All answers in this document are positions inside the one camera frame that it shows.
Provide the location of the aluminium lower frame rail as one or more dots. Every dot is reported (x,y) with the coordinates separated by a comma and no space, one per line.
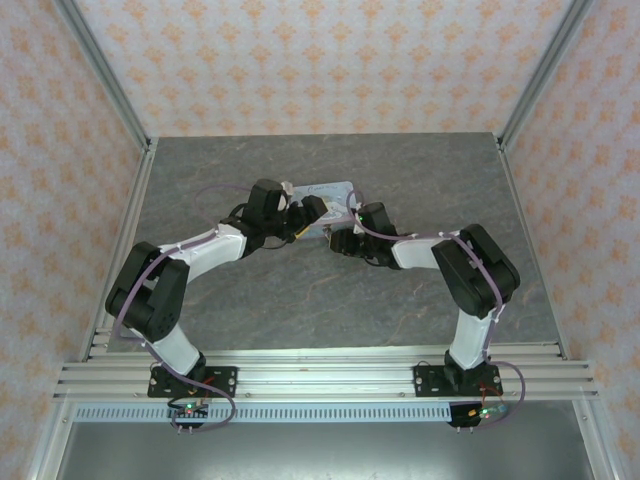
(595,450)
(50,450)

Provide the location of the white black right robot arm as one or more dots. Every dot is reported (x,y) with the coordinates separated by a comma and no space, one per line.
(417,251)

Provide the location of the aluminium frame post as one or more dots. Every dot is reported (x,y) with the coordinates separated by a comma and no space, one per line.
(100,65)
(545,70)

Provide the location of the aluminium table side rail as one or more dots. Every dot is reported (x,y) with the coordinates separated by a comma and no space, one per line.
(135,200)
(520,215)

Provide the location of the wide aluminium cross rail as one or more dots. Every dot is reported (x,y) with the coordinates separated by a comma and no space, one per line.
(325,375)

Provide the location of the light blue illustrated tin box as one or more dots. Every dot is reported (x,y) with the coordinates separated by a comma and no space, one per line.
(325,190)

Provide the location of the grey metal panel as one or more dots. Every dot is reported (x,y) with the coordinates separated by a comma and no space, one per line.
(325,450)

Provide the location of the small controller board with LEDs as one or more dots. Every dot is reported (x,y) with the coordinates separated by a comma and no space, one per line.
(480,414)
(190,412)

